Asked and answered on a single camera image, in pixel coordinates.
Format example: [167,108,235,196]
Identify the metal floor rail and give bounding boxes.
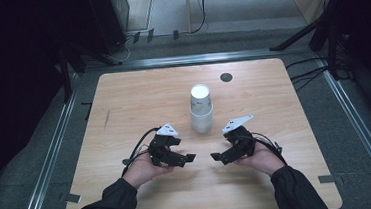
[83,45,311,74]
[313,49,371,209]
[4,72,90,209]

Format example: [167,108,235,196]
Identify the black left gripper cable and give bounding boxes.
[117,126,165,178]

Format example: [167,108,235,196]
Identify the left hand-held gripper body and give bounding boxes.
[145,121,183,171]

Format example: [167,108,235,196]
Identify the person's right hand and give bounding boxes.
[233,139,287,180]

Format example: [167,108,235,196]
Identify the black floor cables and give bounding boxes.
[284,54,354,92]

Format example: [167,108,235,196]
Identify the stack of white paper cups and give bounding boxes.
[187,82,216,135]

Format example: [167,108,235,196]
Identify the grey floor tape piece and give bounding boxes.
[317,172,344,186]
[59,191,83,206]

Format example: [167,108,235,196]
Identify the black hanging cable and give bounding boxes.
[186,0,210,35]

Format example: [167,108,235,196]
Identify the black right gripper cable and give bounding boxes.
[250,130,288,168]

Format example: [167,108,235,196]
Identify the black metal stand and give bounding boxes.
[56,38,127,103]

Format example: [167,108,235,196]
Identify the white floor cable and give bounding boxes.
[112,35,134,63]

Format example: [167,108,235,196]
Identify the person's left hand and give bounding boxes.
[120,149,176,191]

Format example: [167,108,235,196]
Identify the dark round table grommet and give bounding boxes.
[219,72,234,84]

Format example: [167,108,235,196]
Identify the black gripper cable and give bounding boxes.
[250,130,288,168]
[117,126,165,178]

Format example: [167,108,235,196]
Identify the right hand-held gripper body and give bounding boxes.
[221,113,258,161]

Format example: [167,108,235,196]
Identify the black cabinet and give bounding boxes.
[86,0,133,56]

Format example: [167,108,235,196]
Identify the black tripod stand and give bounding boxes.
[265,0,355,86]

